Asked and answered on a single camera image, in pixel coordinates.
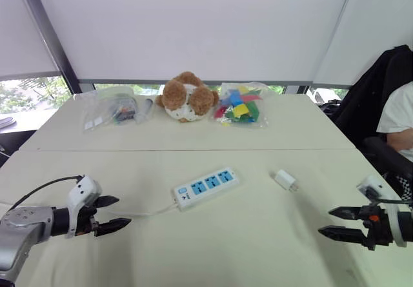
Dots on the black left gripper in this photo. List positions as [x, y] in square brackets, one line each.
[86, 221]

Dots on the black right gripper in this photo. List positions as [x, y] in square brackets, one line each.
[377, 227]

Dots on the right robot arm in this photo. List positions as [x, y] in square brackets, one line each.
[406, 225]

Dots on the white plug adapter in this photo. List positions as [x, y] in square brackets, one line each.
[284, 179]

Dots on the white blue power strip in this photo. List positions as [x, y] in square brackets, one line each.
[206, 187]

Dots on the black white checkered cloth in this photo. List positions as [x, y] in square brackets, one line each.
[405, 187]

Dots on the black chair armrest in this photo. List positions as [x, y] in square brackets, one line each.
[384, 156]

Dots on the clear bag of small parts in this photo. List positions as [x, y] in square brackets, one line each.
[111, 109]

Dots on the person in white t-shirt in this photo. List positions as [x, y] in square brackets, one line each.
[398, 113]

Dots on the black jacket on chair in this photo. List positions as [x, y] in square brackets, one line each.
[364, 100]

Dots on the brown white plush toy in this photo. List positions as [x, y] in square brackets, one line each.
[185, 98]

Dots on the grey flat object outside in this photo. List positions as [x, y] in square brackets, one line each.
[6, 121]

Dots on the clear bag of coloured blocks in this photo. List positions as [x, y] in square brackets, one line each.
[240, 106]

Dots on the white roller blind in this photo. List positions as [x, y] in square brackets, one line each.
[193, 25]
[371, 19]
[22, 25]

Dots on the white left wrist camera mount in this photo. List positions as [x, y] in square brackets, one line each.
[82, 191]

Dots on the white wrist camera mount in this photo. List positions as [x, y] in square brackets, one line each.
[82, 191]
[371, 185]

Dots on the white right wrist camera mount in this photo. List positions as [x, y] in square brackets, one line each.
[371, 185]

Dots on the grey window frame bar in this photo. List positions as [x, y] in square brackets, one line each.
[193, 82]

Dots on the dark window frame post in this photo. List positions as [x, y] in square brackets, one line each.
[48, 35]

